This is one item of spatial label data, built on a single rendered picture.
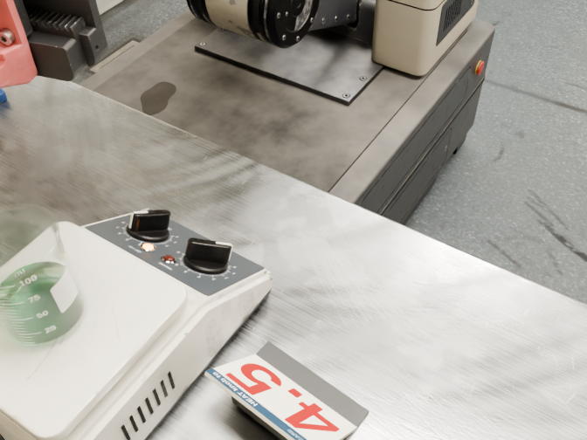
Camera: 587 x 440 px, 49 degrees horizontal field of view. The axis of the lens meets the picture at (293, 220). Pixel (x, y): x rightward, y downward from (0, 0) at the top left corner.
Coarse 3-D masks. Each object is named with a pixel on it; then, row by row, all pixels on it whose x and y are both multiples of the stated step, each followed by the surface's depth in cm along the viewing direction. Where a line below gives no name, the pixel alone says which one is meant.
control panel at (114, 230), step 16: (96, 224) 48; (112, 224) 49; (176, 224) 52; (112, 240) 46; (128, 240) 47; (176, 240) 49; (144, 256) 45; (160, 256) 46; (176, 256) 47; (240, 256) 49; (176, 272) 44; (192, 272) 45; (224, 272) 46; (240, 272) 47; (256, 272) 48; (208, 288) 44; (224, 288) 44
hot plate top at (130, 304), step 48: (96, 240) 43; (96, 288) 40; (144, 288) 40; (0, 336) 38; (96, 336) 38; (144, 336) 38; (0, 384) 36; (48, 384) 36; (96, 384) 36; (48, 432) 34
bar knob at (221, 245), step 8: (192, 240) 46; (200, 240) 46; (208, 240) 46; (192, 248) 46; (200, 248) 46; (208, 248) 46; (216, 248) 46; (224, 248) 46; (184, 256) 46; (192, 256) 46; (200, 256) 46; (208, 256) 46; (216, 256) 46; (224, 256) 46; (192, 264) 45; (200, 264) 46; (208, 264) 46; (216, 264) 46; (224, 264) 47; (208, 272) 45; (216, 272) 46
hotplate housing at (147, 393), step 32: (192, 288) 43; (256, 288) 47; (192, 320) 41; (224, 320) 45; (160, 352) 40; (192, 352) 42; (128, 384) 38; (160, 384) 40; (192, 384) 45; (0, 416) 37; (96, 416) 37; (128, 416) 39; (160, 416) 42
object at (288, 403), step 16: (224, 368) 43; (240, 368) 44; (256, 368) 45; (240, 384) 42; (256, 384) 43; (272, 384) 43; (288, 384) 44; (256, 400) 41; (272, 400) 41; (288, 400) 42; (304, 400) 43; (288, 416) 40; (304, 416) 41; (320, 416) 42; (304, 432) 39; (320, 432) 40; (336, 432) 41
